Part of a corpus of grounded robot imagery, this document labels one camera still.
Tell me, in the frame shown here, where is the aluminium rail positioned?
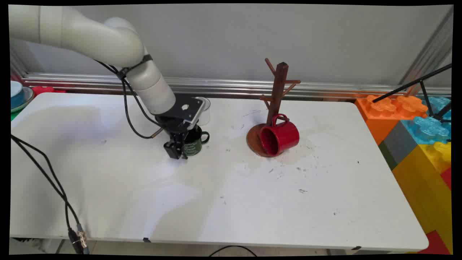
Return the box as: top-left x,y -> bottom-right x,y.
22,73 -> 452,100

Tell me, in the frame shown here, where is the brown wooden mug tree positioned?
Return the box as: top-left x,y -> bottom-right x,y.
247,58 -> 301,158

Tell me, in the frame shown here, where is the orange toy block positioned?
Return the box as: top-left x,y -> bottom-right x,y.
355,95 -> 428,145

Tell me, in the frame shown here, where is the black cable strap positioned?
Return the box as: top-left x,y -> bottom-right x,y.
117,54 -> 153,80

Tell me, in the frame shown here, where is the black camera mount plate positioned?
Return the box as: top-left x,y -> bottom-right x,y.
155,95 -> 204,125

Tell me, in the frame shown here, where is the black cable with silver connector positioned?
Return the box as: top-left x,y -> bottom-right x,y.
10,134 -> 90,254

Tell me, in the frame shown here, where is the grey toy block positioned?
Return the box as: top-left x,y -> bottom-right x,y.
378,121 -> 419,170

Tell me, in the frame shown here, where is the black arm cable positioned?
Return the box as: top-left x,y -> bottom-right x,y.
96,60 -> 164,140

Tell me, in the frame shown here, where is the red flat object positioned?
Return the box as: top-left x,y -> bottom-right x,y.
32,86 -> 66,96

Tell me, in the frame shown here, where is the dark green mug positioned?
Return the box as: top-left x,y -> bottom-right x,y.
182,125 -> 210,157

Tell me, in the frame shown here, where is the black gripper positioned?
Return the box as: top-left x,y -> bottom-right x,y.
155,115 -> 197,160

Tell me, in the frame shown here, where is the black looped cable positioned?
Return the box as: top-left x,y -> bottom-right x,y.
208,246 -> 258,257

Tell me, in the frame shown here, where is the blue bowl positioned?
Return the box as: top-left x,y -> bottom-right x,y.
10,81 -> 25,109

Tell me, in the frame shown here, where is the clear glass mug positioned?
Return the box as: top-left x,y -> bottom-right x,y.
195,97 -> 211,126

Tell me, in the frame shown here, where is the translucent blue toy block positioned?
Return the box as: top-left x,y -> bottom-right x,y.
401,96 -> 452,145

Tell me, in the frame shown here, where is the small red toy block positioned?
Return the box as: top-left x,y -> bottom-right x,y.
440,167 -> 453,190

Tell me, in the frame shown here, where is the red speckled mug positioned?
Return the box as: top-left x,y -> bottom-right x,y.
259,114 -> 300,157

